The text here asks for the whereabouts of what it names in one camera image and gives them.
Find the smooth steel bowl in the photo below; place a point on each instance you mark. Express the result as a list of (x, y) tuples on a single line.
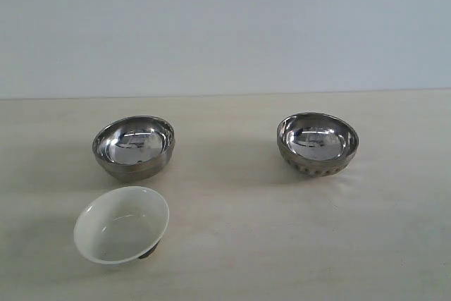
[(134, 148)]

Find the ribbed steel bowl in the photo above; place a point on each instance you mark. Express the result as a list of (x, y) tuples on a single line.
[(316, 144)]

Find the white ceramic bowl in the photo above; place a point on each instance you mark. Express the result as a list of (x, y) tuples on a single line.
[(121, 225)]

